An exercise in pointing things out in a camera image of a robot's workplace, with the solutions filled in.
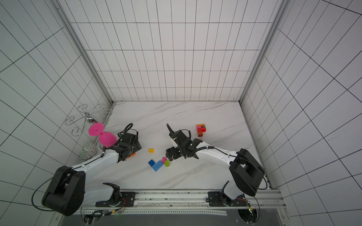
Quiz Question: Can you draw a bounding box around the aluminium mounting rail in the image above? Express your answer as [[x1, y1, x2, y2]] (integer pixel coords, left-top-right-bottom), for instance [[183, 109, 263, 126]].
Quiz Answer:
[[76, 190, 286, 214]]

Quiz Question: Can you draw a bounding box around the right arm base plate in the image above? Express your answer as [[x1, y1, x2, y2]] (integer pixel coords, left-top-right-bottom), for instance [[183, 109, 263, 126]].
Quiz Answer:
[[206, 181, 248, 207]]

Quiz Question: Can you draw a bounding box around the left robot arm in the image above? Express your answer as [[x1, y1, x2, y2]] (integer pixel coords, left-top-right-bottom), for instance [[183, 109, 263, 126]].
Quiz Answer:
[[41, 132, 141, 216]]

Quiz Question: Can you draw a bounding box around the patterned white mug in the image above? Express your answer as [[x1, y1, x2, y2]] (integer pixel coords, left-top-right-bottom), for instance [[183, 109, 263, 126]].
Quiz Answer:
[[80, 142, 97, 161]]

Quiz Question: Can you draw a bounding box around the light blue lego brick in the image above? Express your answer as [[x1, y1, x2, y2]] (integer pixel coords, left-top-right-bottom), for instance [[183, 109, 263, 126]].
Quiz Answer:
[[152, 161, 164, 172]]

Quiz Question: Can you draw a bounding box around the silver wire cup rack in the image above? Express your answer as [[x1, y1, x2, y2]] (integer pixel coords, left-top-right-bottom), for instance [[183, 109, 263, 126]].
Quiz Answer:
[[64, 103, 113, 137]]

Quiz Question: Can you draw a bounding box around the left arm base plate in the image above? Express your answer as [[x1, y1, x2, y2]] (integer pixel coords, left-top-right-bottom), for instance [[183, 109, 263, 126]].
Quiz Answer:
[[95, 192, 136, 209]]

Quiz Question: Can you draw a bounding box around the dark blue lego brick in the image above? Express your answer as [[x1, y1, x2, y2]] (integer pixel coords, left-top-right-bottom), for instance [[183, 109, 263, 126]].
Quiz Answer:
[[149, 160, 155, 167]]

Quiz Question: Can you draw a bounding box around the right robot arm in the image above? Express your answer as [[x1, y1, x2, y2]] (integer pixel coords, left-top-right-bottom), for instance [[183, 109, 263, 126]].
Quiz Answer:
[[166, 129, 265, 200]]

